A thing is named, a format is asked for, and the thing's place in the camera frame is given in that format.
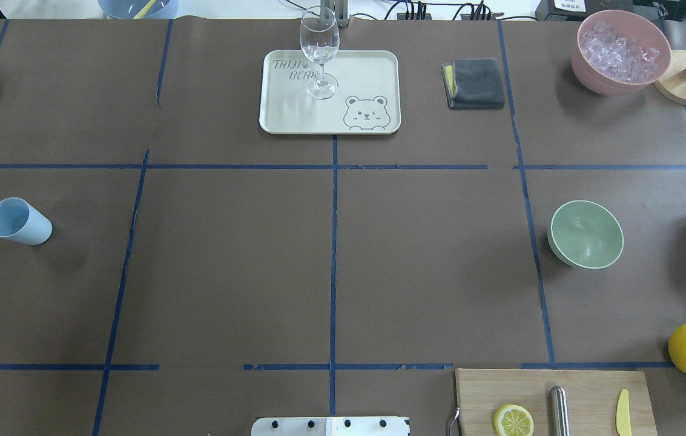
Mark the yellow plastic fork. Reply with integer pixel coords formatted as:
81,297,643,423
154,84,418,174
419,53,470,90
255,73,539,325
133,0,157,19

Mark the clear ice cubes pile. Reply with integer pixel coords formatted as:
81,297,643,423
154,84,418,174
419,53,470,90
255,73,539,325
579,21,661,84

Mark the halved lemon slice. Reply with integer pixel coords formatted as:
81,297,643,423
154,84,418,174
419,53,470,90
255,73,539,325
492,404,535,436

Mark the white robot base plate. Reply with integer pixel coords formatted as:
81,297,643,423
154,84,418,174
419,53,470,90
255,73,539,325
251,416,411,435

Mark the cream bear serving tray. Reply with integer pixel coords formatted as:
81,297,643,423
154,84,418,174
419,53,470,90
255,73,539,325
259,50,401,134

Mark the light blue plastic cup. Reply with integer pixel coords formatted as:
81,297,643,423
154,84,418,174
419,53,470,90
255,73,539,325
0,197,53,245

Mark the blue bowl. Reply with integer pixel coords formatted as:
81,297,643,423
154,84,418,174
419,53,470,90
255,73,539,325
98,0,179,19

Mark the aluminium frame post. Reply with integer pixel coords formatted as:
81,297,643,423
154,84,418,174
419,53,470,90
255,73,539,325
320,0,350,27

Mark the clear wine glass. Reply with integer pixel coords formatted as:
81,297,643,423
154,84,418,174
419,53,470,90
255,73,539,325
300,5,340,100

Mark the wooden cutting board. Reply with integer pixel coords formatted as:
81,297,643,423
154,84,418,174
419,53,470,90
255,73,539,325
455,369,658,435

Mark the pink bowl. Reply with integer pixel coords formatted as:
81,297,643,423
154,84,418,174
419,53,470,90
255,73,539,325
572,9,670,96

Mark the light green bowl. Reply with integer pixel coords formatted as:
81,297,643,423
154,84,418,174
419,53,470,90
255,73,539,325
547,200,624,269

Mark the grey and yellow folded cloth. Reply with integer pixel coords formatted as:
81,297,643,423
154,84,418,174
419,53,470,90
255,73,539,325
441,58,505,110

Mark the yellow plastic knife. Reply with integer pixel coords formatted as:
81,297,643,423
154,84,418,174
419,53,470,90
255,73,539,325
616,388,632,436

